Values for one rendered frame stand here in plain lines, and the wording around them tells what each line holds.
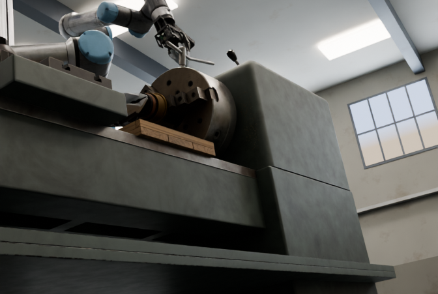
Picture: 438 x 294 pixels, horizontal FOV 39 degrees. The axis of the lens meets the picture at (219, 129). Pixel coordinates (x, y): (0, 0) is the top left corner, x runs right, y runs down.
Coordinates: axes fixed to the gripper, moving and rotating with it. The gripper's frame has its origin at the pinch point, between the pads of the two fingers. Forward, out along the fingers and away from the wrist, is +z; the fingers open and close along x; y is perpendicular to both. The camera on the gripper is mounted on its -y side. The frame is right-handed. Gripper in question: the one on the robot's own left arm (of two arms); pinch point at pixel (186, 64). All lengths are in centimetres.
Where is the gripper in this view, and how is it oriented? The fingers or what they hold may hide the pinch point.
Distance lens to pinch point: 216.9
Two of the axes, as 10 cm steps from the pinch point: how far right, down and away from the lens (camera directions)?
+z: 3.6, 8.0, -4.9
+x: 7.3, -5.7, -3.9
